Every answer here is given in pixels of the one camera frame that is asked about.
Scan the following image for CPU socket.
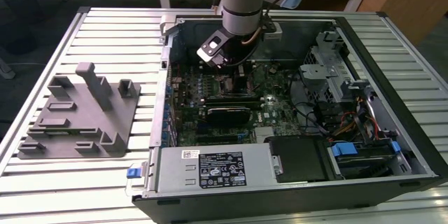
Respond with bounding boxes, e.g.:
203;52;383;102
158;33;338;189
219;76;256;96

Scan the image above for black RAM slot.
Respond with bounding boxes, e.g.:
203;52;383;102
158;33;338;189
206;95;262;101
204;102;263;108
206;100;263;105
206;98;262;103

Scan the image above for green motherboard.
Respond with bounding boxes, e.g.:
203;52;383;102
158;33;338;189
167;61;306;147

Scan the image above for black graphics card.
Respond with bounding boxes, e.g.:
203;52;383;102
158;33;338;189
204;106;252;125

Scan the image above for perforated metal drive cage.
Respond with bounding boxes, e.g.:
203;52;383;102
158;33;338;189
300;31;355;104

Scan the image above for silver chipset heatsink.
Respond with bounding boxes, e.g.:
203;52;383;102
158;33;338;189
255;126;278;140

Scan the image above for black expansion slot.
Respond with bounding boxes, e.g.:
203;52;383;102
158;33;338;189
196;135;254;146

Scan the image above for black plastic shroud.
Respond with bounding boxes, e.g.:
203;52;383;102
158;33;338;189
264;135;343;184

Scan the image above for silver power supply unit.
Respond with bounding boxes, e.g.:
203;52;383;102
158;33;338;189
154;144;282;193

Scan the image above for hard disk in blue carrier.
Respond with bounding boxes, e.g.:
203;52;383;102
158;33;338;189
328;141;414;180

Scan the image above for grey parts rack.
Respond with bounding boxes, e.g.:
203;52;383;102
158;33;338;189
16;62;143;159

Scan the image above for blue case latch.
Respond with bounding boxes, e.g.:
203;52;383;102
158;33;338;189
127;163;148;180

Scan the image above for black open PC case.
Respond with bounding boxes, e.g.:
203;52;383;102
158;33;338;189
124;14;448;224

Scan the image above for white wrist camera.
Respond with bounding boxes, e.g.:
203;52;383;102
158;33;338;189
195;28;234;69

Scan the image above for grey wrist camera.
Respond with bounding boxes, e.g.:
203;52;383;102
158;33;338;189
262;22;283;42

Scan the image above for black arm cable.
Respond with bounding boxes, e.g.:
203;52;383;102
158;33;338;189
226;1;274;68

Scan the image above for yellow power wires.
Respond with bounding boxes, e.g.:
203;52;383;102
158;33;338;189
331;121;356;135

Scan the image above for grey metal drive bracket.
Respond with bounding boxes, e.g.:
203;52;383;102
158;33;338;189
339;79;400;148

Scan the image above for red data cable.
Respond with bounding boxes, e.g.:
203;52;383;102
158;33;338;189
342;112;383;141

